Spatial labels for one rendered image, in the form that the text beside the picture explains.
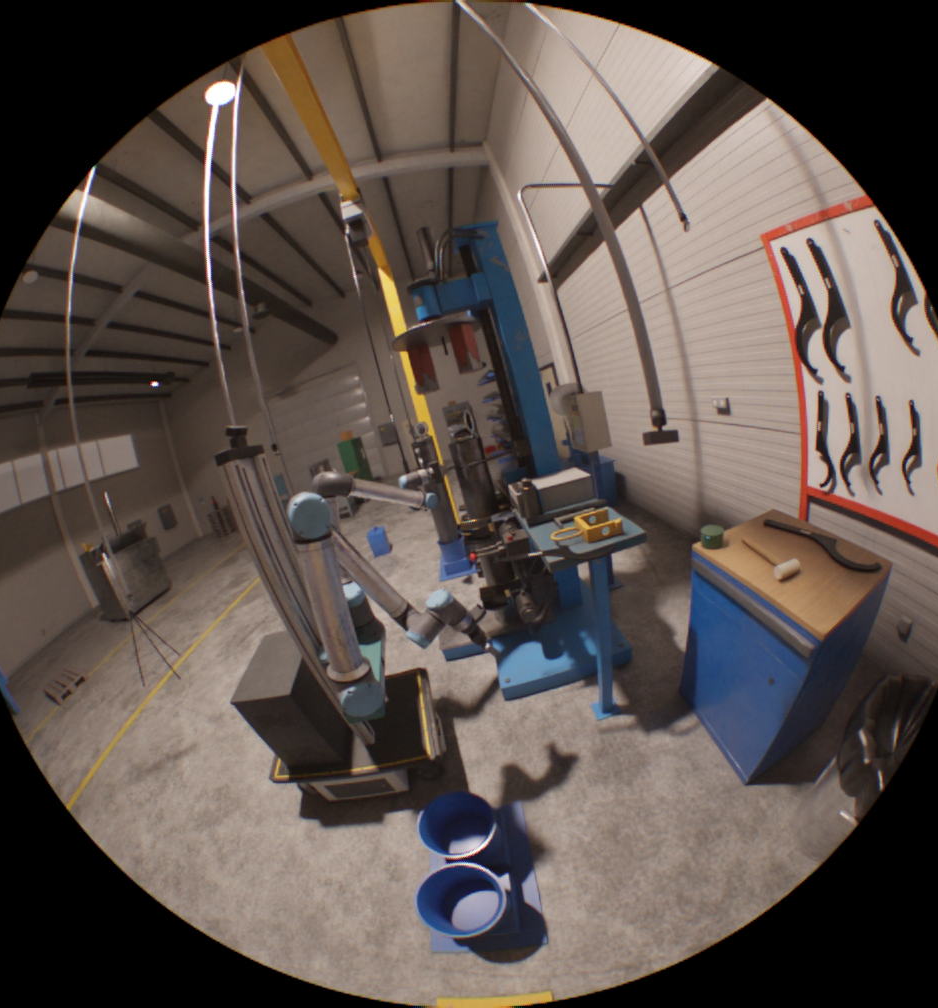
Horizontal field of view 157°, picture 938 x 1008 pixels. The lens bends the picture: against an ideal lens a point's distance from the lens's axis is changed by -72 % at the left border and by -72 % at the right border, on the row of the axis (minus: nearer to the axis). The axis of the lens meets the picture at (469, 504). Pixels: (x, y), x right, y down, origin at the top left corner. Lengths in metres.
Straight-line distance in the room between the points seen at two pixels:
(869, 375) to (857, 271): 0.51
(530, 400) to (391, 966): 2.94
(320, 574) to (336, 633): 0.19
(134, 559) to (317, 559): 8.03
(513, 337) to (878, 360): 2.07
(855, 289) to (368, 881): 3.50
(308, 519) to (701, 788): 1.89
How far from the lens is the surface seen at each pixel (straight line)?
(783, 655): 1.30
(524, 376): 2.09
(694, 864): 1.72
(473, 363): 1.97
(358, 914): 1.89
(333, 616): 1.03
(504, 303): 2.17
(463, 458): 2.06
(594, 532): 1.33
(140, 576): 8.87
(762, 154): 2.55
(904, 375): 2.06
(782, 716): 1.44
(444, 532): 3.57
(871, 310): 2.11
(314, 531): 0.94
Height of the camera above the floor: 1.65
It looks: 15 degrees down
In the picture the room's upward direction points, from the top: 15 degrees counter-clockwise
